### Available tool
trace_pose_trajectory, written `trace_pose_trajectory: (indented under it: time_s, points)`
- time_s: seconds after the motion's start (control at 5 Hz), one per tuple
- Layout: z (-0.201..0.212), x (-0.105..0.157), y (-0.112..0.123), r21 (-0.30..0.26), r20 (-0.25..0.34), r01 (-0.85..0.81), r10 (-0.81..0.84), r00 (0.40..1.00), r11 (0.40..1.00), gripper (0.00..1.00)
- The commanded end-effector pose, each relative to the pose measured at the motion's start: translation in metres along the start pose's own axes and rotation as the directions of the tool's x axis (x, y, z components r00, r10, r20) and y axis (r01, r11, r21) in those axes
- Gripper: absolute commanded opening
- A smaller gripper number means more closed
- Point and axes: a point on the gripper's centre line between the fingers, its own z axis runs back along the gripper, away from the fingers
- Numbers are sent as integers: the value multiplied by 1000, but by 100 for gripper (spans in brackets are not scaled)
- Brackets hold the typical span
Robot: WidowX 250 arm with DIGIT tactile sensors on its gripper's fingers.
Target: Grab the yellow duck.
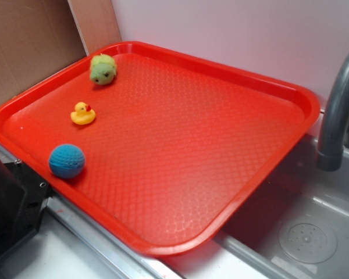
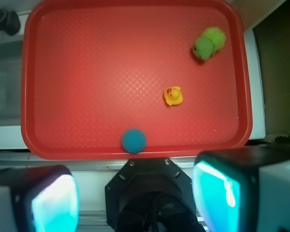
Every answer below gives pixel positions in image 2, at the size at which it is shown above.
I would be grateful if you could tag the yellow rubber duck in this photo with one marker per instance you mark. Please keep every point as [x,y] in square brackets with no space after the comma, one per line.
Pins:
[173,96]

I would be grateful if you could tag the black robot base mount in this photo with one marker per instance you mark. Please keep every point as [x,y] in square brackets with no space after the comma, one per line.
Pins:
[151,195]

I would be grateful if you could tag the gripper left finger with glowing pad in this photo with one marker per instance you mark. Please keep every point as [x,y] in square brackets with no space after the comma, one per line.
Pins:
[38,199]

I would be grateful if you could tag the red plastic tray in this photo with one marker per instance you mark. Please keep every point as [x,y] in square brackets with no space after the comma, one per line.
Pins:
[93,69]

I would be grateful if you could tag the black clamp knob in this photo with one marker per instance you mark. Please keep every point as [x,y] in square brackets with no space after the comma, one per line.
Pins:
[9,22]

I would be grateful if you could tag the green plush toy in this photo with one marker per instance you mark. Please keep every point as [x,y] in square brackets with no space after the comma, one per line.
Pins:
[208,43]

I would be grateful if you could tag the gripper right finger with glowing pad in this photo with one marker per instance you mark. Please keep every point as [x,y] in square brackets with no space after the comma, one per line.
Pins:
[244,189]

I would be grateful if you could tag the blue ball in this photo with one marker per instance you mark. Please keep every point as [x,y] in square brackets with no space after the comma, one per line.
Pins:
[133,141]

